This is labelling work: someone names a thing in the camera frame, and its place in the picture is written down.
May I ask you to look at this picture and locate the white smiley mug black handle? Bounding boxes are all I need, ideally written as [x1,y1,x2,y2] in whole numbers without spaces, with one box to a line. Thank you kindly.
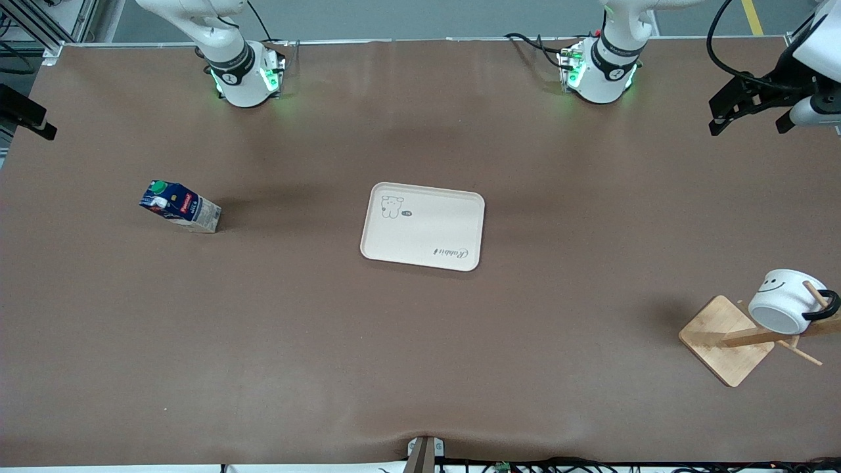
[748,268,841,336]

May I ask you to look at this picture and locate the blue white milk carton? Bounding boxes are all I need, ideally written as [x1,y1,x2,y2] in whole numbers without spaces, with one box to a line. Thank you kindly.
[139,180,222,234]

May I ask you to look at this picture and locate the cream plastic serving tray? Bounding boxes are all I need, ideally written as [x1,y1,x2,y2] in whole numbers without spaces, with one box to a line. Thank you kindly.
[359,182,486,272]

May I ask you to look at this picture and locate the wooden mug tree stand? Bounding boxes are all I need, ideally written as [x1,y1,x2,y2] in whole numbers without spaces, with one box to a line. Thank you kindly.
[679,281,841,388]

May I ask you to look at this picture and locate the table cover mat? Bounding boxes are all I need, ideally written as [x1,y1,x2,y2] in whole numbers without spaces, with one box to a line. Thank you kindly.
[0,39,841,468]

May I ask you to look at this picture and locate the black left arm wrist cable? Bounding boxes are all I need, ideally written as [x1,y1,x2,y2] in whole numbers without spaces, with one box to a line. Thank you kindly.
[706,0,799,91]

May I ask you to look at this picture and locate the aluminium frame profile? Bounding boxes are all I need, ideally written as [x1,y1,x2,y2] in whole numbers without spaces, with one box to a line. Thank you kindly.
[0,0,101,66]

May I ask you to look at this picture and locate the black left arm base cable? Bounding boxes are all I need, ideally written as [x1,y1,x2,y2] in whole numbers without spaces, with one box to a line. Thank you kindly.
[505,32,574,70]

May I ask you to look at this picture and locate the black arm base cable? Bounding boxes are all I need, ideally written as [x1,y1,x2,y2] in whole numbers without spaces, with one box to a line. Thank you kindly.
[505,32,574,70]
[246,0,275,44]

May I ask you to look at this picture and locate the black right arm base cable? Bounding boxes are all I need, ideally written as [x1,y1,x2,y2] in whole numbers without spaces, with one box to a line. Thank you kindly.
[246,0,275,44]

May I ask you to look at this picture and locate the metal table clamp bracket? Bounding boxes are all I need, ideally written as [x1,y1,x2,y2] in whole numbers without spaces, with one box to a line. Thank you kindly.
[403,436,447,473]

